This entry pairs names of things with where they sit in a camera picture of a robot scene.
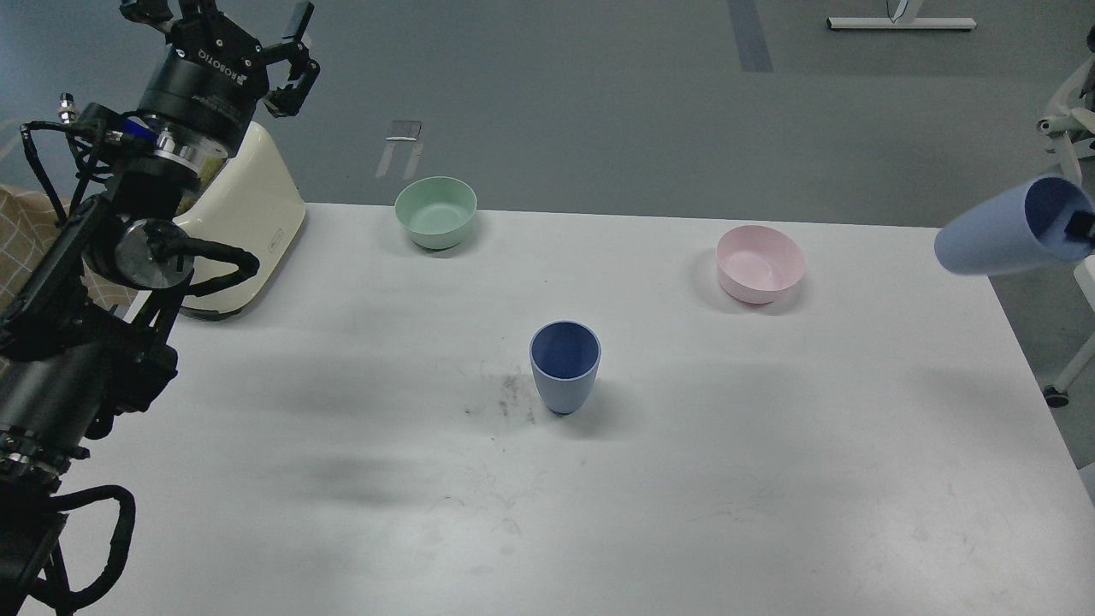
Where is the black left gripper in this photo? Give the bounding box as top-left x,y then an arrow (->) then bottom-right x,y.
118,1 -> 321,156

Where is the light blue cup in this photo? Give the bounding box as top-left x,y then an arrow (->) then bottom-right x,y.
934,175 -> 1092,275

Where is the cream toaster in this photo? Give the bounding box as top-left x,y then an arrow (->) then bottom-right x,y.
128,120 -> 308,322

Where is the beige checkered cloth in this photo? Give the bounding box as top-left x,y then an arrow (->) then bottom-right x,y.
1,186 -> 137,315

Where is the green bowl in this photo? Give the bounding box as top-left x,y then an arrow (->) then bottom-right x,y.
394,176 -> 479,251

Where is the white floor base bar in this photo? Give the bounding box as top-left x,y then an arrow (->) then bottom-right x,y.
826,1 -> 978,33

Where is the pink bowl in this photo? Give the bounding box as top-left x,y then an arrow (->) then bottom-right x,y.
714,225 -> 807,305

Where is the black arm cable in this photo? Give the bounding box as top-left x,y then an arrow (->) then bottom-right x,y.
30,484 -> 138,615

